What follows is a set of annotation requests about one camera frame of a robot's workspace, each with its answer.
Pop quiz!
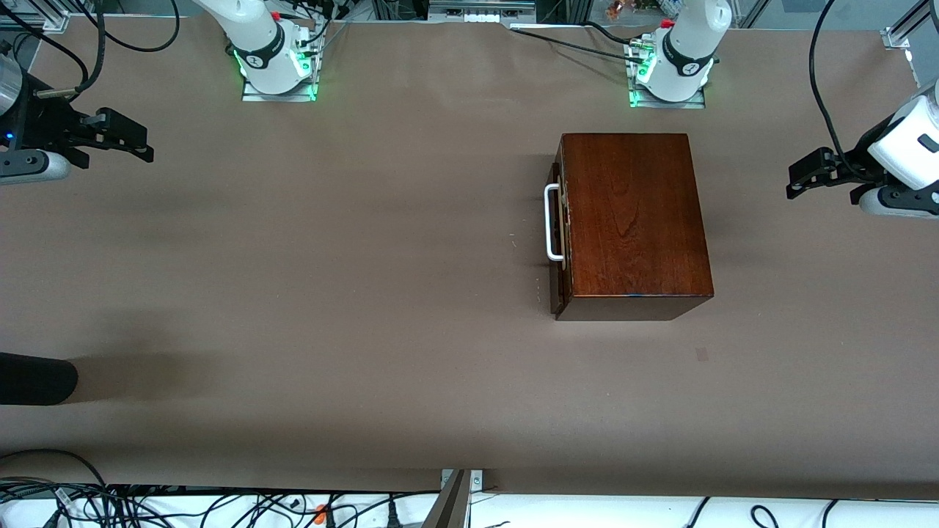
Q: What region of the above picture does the wooden drawer with white handle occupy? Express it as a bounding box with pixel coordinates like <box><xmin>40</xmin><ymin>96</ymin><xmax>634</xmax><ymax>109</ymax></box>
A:
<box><xmin>544</xmin><ymin>160</ymin><xmax>569</xmax><ymax>316</ymax></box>

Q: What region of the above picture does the dark brown wooden cabinet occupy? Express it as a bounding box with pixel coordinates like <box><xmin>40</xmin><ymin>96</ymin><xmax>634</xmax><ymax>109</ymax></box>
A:
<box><xmin>555</xmin><ymin>133</ymin><xmax>715</xmax><ymax>322</ymax></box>

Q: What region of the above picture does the black rounded object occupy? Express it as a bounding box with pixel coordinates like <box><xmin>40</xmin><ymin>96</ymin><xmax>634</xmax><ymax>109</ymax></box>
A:
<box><xmin>0</xmin><ymin>352</ymin><xmax>78</xmax><ymax>406</ymax></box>

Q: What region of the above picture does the grey box with white connectors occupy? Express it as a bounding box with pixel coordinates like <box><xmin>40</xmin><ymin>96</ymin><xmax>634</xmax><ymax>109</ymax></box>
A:
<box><xmin>428</xmin><ymin>0</ymin><xmax>538</xmax><ymax>24</ymax></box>

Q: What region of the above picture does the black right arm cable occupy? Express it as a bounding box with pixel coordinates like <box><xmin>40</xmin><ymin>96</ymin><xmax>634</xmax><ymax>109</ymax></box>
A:
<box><xmin>0</xmin><ymin>9</ymin><xmax>90</xmax><ymax>76</ymax></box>
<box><xmin>33</xmin><ymin>0</ymin><xmax>107</xmax><ymax>100</ymax></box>
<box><xmin>99</xmin><ymin>0</ymin><xmax>181</xmax><ymax>53</ymax></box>

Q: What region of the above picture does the aluminium frame rail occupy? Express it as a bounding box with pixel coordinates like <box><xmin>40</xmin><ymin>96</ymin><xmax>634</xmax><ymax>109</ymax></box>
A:
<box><xmin>880</xmin><ymin>0</ymin><xmax>939</xmax><ymax>52</ymax></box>
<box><xmin>0</xmin><ymin>0</ymin><xmax>72</xmax><ymax>34</ymax></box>

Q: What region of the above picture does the black base cable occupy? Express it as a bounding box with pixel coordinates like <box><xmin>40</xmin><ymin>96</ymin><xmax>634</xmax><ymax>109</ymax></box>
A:
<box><xmin>583</xmin><ymin>21</ymin><xmax>650</xmax><ymax>48</ymax></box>
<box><xmin>511</xmin><ymin>28</ymin><xmax>639</xmax><ymax>63</ymax></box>

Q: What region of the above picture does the black looped cable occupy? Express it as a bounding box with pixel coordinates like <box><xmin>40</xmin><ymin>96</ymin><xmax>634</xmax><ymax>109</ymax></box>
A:
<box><xmin>0</xmin><ymin>449</ymin><xmax>111</xmax><ymax>507</ymax></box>

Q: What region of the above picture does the aluminium post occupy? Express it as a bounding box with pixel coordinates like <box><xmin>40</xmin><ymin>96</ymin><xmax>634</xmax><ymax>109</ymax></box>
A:
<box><xmin>422</xmin><ymin>469</ymin><xmax>474</xmax><ymax>528</ymax></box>

